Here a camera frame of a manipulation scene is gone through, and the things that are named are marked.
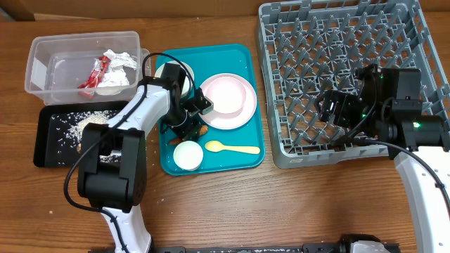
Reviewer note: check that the red snack wrapper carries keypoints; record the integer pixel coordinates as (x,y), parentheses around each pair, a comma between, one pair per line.
(100,67)

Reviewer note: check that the white rice pile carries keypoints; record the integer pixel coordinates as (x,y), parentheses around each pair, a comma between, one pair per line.
(63,146)

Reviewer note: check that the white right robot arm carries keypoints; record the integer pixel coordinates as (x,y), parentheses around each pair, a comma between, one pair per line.
(388,112)

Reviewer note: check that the pink bowl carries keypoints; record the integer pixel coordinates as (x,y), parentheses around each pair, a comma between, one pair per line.
(227,93)

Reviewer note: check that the grey dishwasher rack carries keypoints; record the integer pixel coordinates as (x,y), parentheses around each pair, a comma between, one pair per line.
(307,48)

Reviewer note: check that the orange carrot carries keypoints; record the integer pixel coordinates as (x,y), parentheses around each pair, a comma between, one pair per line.
(203,130)

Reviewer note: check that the clear plastic bin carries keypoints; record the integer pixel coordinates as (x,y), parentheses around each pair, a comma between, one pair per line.
(58,65)

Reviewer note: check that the small white cup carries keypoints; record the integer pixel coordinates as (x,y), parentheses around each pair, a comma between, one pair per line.
(188,155)

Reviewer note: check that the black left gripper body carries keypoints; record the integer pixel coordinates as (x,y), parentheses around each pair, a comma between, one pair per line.
(181,123)

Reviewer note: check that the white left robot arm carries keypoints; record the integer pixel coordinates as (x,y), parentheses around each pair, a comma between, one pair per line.
(110,176)

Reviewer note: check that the black food waste tray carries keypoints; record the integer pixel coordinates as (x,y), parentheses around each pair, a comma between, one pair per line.
(46,113)

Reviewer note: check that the white bowl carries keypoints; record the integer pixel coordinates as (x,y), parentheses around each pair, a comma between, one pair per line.
(187,83)

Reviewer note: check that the teal plastic tray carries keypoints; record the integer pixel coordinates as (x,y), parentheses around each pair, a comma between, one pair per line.
(207,61)

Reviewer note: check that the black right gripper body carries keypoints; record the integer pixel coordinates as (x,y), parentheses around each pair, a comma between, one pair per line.
(349,116)

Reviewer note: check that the pink plate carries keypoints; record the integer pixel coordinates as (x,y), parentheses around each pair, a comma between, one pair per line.
(237,119)

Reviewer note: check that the white napkin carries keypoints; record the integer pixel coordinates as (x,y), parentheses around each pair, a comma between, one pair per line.
(115,74)

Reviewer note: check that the yellow plastic spoon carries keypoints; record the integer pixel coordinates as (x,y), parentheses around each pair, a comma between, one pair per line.
(216,146)

